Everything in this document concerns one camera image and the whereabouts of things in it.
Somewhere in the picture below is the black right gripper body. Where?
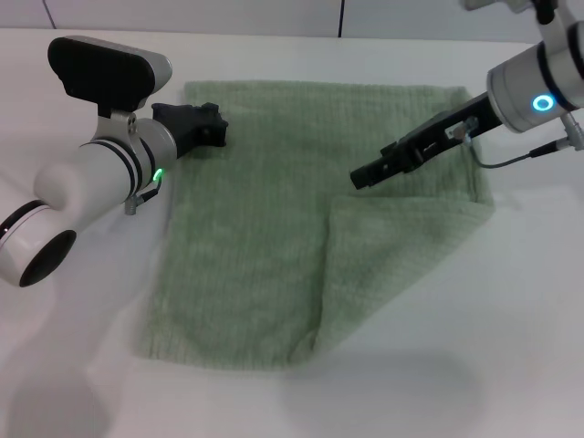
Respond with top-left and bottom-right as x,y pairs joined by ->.
380,91 -> 504,175

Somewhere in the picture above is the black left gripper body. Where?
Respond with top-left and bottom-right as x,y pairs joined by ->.
151,102 -> 204,159

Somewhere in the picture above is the green ribbed towel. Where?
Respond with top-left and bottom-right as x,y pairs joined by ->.
131,79 -> 497,369

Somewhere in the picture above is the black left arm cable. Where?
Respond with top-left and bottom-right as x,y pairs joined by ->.
123,177 -> 164,215

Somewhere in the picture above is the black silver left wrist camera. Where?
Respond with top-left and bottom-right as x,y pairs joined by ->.
47,35 -> 174,138

